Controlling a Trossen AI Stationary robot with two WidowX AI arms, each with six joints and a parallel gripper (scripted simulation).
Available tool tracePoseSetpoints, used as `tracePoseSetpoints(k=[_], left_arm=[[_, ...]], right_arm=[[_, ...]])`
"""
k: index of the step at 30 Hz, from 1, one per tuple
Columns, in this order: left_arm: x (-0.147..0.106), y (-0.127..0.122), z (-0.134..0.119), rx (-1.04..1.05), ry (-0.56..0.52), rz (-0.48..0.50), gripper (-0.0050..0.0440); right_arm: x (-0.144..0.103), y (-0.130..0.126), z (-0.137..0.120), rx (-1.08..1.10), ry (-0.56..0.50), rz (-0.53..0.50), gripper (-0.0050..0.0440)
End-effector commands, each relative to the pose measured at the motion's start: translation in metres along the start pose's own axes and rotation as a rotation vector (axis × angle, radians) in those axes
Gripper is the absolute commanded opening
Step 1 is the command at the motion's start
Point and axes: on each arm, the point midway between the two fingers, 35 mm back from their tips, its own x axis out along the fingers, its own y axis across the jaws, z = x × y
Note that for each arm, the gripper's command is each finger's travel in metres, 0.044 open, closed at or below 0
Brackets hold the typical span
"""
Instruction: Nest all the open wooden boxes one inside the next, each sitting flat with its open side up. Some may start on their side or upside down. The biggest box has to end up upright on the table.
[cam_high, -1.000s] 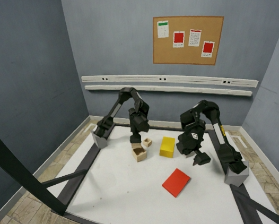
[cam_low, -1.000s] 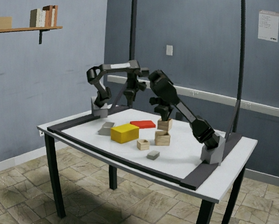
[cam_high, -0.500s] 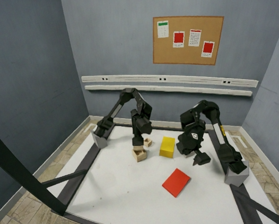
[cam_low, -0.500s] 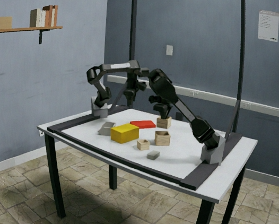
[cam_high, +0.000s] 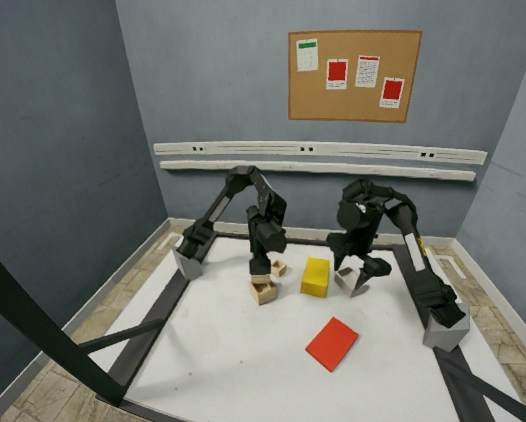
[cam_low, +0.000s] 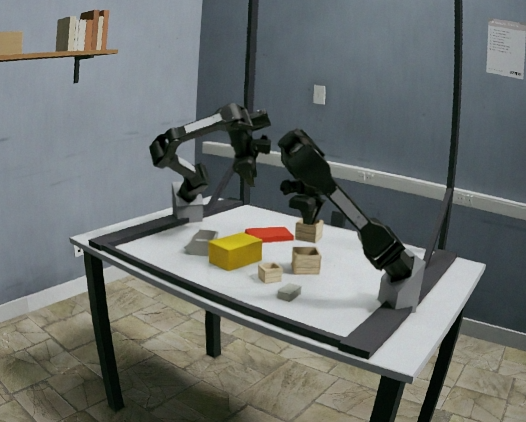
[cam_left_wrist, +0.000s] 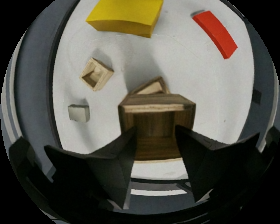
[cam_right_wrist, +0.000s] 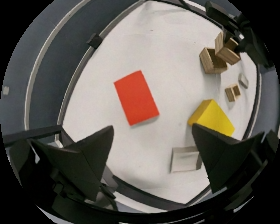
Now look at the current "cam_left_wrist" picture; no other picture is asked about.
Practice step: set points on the yellow foam block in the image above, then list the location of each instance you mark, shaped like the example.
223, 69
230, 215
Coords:
135, 17

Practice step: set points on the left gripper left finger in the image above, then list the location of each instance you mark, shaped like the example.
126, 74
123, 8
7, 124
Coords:
108, 168

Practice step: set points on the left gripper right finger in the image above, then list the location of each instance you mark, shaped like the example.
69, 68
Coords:
208, 161

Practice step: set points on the red flat rectangular block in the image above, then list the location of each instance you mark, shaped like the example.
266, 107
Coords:
217, 33

